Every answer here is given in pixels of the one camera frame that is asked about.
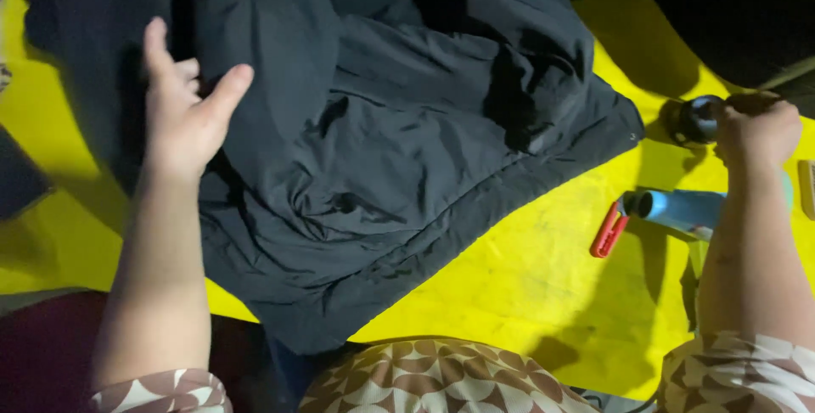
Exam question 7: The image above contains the person's left hand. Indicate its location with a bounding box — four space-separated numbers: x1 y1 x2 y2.
141 16 256 180

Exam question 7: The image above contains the person's right hand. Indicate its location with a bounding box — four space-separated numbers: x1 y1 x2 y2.
712 92 804 173

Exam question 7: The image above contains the black round handheld device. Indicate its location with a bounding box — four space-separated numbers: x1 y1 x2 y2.
661 93 781 148

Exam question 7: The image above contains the beige brush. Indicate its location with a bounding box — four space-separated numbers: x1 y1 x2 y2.
797 159 815 221

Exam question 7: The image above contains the blue bottle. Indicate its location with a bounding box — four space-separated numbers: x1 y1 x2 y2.
623 171 795 243

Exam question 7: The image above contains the black fabric item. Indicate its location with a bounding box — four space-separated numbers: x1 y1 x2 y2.
559 0 815 118

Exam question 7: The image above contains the red clip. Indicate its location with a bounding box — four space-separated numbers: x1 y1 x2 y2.
589 197 631 260

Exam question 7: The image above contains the yellow mat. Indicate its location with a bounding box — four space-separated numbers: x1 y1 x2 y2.
0 0 815 402

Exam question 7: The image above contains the dark grey jacket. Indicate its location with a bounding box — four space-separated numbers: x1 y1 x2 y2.
18 0 646 357

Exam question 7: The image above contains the brown white patterned shirt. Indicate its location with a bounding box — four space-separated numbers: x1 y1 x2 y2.
89 330 815 413

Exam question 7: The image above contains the dark flat object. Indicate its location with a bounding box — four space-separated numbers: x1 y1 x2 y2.
0 125 56 222

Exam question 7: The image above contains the maroon cushion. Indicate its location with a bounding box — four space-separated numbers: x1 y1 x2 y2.
0 290 271 413

